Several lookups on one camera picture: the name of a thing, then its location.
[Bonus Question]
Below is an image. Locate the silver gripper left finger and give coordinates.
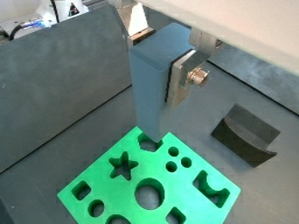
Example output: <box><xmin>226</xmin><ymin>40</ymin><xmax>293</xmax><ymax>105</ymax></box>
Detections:
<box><xmin>117</xmin><ymin>2</ymin><xmax>154</xmax><ymax>48</ymax></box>

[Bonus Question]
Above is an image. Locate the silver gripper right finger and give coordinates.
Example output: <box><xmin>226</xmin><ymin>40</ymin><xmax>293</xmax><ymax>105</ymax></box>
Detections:
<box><xmin>165</xmin><ymin>29</ymin><xmax>222</xmax><ymax>108</ymax></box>

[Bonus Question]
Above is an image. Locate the blue-grey rectangular block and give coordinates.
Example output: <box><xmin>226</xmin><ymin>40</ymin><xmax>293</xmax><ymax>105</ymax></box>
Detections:
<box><xmin>128</xmin><ymin>23</ymin><xmax>192</xmax><ymax>142</ymax></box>

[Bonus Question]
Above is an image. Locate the black curved arch piece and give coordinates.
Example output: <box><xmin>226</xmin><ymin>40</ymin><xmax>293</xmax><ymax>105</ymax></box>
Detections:
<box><xmin>210</xmin><ymin>104</ymin><xmax>280</xmax><ymax>167</ymax></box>

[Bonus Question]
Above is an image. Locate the green shape sorter board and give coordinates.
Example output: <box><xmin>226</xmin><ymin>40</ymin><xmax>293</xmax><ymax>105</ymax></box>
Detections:
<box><xmin>57</xmin><ymin>128</ymin><xmax>240</xmax><ymax>224</ymax></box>

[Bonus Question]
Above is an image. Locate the white robot base with cable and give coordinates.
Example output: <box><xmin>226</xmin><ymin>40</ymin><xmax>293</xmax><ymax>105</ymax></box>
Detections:
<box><xmin>0</xmin><ymin>0</ymin><xmax>89</xmax><ymax>43</ymax></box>

